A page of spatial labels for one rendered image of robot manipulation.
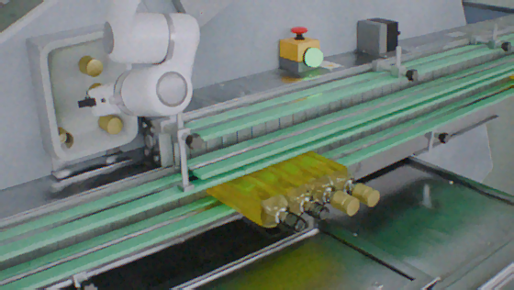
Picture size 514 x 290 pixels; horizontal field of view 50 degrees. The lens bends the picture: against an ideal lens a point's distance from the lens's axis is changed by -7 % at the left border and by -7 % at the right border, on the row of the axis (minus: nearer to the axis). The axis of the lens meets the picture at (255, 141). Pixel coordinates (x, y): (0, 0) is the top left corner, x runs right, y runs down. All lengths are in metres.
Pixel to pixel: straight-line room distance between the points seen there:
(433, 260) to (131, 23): 0.80
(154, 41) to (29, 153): 0.45
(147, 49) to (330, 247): 0.61
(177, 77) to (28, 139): 0.43
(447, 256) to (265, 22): 0.67
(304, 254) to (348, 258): 0.09
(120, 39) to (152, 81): 0.07
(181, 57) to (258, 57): 0.56
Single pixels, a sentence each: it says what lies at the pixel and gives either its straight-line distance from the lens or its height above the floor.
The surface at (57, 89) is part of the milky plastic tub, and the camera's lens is 1.13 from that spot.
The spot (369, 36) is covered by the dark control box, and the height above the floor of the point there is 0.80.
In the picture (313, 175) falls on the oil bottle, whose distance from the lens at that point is 1.15.
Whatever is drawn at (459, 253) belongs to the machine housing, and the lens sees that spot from 1.29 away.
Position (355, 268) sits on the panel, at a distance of 1.16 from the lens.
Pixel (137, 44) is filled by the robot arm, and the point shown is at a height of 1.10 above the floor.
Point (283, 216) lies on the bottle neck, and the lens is 1.06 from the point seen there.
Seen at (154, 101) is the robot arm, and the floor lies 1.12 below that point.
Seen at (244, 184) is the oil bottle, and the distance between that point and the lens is 1.13.
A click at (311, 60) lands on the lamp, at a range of 1.36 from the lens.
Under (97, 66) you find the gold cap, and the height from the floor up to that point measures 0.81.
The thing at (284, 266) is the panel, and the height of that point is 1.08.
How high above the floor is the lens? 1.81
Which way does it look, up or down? 48 degrees down
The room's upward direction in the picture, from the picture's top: 115 degrees clockwise
